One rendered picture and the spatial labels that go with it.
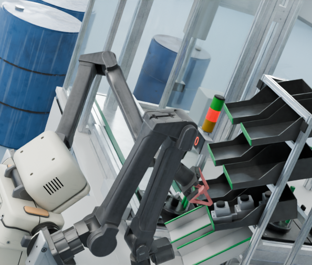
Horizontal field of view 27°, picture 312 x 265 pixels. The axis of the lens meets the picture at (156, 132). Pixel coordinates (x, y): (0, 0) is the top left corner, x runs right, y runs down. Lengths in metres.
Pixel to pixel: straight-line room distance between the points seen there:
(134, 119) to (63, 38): 2.52
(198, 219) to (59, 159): 0.79
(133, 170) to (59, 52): 2.99
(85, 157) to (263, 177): 1.20
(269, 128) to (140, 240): 0.59
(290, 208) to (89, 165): 1.15
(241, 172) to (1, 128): 2.90
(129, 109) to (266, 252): 0.95
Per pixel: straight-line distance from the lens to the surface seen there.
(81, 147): 3.18
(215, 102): 2.71
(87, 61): 2.28
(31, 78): 4.67
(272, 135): 2.11
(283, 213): 2.21
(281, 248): 2.80
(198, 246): 2.36
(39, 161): 1.87
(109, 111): 3.55
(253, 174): 2.19
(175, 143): 1.72
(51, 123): 3.81
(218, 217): 2.19
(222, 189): 2.37
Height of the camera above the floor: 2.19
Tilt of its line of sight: 21 degrees down
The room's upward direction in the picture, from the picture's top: 20 degrees clockwise
